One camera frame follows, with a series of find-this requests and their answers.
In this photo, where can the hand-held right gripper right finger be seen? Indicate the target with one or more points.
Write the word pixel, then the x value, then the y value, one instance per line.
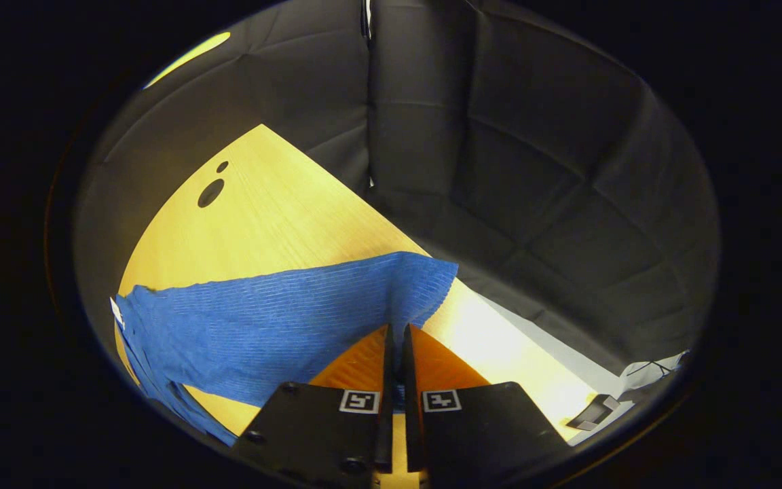
pixel 486 435

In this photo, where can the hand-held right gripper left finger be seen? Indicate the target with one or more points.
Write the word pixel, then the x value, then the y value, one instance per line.
pixel 323 435

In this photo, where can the blue collared shirt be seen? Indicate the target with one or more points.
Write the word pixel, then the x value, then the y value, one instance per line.
pixel 262 333

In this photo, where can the small grey flat object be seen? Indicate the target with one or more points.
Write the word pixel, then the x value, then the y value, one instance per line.
pixel 591 413

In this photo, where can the black backdrop cloth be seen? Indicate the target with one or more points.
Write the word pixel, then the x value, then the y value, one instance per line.
pixel 533 170

